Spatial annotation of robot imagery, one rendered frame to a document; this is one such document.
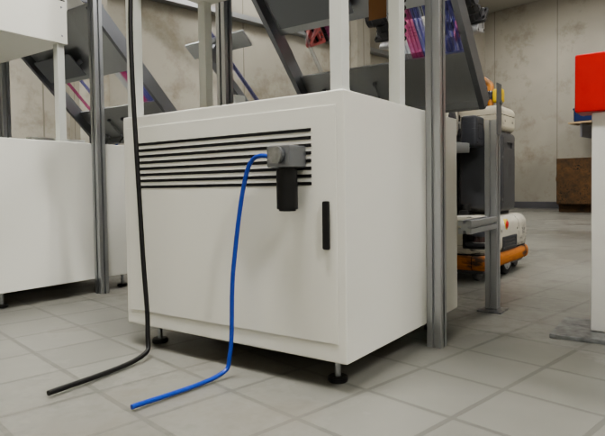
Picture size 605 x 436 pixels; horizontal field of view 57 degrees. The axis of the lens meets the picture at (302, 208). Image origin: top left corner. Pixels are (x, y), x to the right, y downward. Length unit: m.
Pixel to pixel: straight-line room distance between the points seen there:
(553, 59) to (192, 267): 10.32
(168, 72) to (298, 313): 5.49
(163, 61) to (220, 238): 5.28
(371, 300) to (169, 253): 0.54
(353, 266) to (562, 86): 10.18
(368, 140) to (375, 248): 0.24
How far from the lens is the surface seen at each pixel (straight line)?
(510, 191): 2.98
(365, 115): 1.21
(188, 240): 1.41
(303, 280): 1.19
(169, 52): 6.60
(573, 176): 9.36
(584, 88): 1.74
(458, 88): 2.01
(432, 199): 1.49
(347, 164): 1.13
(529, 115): 11.37
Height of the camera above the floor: 0.42
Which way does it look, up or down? 2 degrees down
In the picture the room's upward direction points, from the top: 1 degrees counter-clockwise
